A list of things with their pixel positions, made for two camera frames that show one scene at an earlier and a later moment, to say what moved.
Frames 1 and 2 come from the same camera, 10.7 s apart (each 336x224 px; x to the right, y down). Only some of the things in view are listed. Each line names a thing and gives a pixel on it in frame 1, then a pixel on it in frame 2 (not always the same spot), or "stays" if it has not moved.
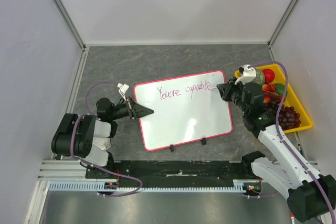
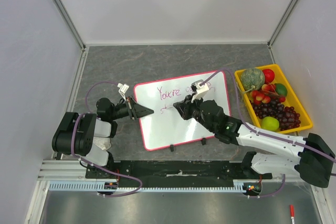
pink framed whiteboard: [185, 110] stays
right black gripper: [228, 92] to [190, 106]
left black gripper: [135, 109] stays
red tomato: [269, 75] stays
